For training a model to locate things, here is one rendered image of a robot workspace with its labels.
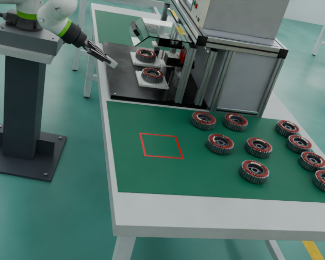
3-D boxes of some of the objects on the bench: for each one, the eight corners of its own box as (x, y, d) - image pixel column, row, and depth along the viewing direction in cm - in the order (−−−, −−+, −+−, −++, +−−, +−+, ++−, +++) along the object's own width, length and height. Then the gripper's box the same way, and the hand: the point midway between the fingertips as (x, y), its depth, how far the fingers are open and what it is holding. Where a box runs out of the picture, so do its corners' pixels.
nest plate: (132, 64, 224) (133, 62, 224) (129, 53, 237) (130, 51, 236) (160, 68, 228) (160, 66, 228) (155, 57, 241) (156, 54, 240)
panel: (208, 107, 202) (226, 49, 187) (179, 51, 256) (192, 3, 241) (210, 107, 203) (228, 49, 187) (181, 52, 256) (194, 3, 241)
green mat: (117, 192, 140) (118, 191, 140) (106, 100, 190) (106, 100, 189) (354, 204, 165) (355, 204, 165) (289, 120, 215) (289, 120, 214)
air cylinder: (175, 87, 213) (177, 77, 210) (172, 80, 219) (175, 70, 216) (184, 88, 214) (187, 78, 211) (181, 81, 220) (184, 71, 217)
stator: (266, 188, 160) (270, 180, 159) (238, 179, 161) (241, 172, 159) (265, 171, 170) (269, 163, 168) (239, 163, 171) (242, 156, 169)
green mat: (98, 43, 245) (98, 42, 245) (94, 9, 295) (94, 9, 295) (245, 64, 270) (245, 64, 270) (218, 30, 320) (218, 30, 320)
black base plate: (110, 99, 192) (111, 95, 191) (102, 45, 244) (102, 41, 243) (206, 110, 204) (207, 106, 203) (179, 55, 256) (180, 52, 255)
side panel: (209, 112, 203) (229, 50, 186) (208, 109, 205) (227, 47, 189) (261, 117, 210) (285, 59, 194) (259, 114, 213) (282, 56, 196)
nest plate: (139, 85, 205) (139, 83, 204) (134, 72, 217) (135, 70, 216) (168, 89, 209) (168, 87, 208) (163, 76, 221) (163, 74, 220)
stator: (142, 82, 206) (144, 75, 204) (139, 72, 215) (141, 65, 213) (164, 85, 209) (166, 78, 207) (160, 75, 218) (162, 68, 216)
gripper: (70, 37, 200) (110, 65, 211) (70, 48, 189) (112, 77, 201) (80, 25, 197) (119, 54, 209) (81, 35, 187) (122, 66, 198)
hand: (110, 62), depth 203 cm, fingers closed
